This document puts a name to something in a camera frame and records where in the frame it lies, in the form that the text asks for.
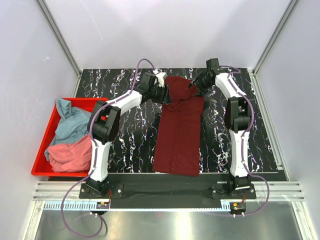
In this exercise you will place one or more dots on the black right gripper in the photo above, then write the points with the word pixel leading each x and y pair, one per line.
pixel 201 91

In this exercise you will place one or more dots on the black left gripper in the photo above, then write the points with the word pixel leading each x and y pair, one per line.
pixel 164 99

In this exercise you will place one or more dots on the dark red t shirt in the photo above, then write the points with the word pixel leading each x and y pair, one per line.
pixel 177 149

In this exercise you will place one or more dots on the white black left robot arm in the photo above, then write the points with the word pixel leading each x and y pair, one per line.
pixel 104 125

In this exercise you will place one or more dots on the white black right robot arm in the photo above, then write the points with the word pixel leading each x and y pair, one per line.
pixel 238 119

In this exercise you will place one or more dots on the black marbled table mat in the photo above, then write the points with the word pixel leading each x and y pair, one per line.
pixel 134 147

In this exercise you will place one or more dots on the light blue t shirt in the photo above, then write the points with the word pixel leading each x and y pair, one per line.
pixel 72 125

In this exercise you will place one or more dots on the pink t shirt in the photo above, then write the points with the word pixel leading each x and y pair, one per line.
pixel 71 157

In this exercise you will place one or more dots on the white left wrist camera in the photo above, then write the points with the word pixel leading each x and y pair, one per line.
pixel 160 78

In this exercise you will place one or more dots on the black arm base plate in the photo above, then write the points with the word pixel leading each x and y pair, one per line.
pixel 166 202

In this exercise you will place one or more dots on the left aluminium corner post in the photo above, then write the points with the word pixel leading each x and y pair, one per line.
pixel 46 12

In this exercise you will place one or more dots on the aluminium frame rail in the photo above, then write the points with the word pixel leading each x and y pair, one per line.
pixel 259 191

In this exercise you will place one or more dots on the white slotted cable duct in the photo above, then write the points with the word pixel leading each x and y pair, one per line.
pixel 104 206

